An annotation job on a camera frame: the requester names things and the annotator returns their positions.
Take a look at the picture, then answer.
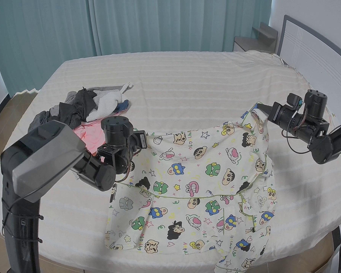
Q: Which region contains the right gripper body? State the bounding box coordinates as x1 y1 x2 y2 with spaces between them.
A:
268 101 299 132

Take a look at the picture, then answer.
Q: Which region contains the blue-green curtain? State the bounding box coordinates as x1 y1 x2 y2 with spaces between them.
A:
0 0 100 98
87 0 274 58

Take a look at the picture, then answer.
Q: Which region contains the pile of clothes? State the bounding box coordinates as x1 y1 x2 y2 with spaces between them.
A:
28 82 134 133

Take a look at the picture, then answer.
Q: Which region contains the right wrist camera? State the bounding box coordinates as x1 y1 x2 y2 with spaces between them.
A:
285 93 305 111

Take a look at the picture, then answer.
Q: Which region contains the grey bedside table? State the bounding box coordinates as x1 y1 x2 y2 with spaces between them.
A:
233 22 279 53

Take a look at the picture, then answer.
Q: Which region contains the pink garment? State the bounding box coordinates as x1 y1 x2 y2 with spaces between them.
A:
72 111 123 154

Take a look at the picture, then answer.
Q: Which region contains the white printed pyjama top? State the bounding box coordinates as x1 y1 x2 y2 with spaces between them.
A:
104 101 279 273

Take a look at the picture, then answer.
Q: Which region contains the bed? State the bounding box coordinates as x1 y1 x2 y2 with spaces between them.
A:
0 14 341 273

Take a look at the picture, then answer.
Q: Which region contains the black cable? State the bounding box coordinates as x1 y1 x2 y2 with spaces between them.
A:
282 130 313 155

